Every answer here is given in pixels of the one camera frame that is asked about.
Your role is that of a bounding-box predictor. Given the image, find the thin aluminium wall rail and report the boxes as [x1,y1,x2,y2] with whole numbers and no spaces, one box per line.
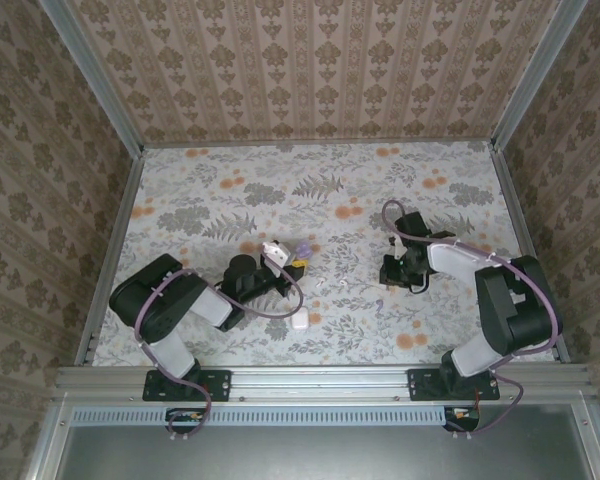
[140,139,496,150]

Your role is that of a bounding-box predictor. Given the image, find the floral patterned table cover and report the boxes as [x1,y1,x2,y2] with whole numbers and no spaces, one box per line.
[95,141,556,367]

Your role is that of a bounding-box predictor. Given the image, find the aluminium corner post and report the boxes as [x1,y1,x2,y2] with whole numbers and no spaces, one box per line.
[38,0,146,157]
[490,0,587,151]

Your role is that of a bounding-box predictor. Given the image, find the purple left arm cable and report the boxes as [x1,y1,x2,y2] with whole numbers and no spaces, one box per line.
[133,252,305,444]

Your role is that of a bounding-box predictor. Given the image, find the black connector box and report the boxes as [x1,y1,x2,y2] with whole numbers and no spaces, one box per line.
[165,406,207,435]
[443,404,482,434]

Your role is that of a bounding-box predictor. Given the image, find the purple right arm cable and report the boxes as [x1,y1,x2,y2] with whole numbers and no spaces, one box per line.
[382,199,566,441]

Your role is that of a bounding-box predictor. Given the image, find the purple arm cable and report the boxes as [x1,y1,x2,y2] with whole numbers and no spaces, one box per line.
[133,252,305,444]
[382,199,566,441]

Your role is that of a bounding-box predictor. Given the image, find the aluminium side rail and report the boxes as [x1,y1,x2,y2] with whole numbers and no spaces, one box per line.
[488,144,572,364]
[74,149,147,369]

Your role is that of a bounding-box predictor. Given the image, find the long aluminium base rail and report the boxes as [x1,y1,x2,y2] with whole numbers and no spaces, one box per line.
[53,363,592,407]

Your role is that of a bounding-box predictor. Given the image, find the grey slotted cable duct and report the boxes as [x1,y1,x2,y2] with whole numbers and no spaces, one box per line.
[72,405,446,427]

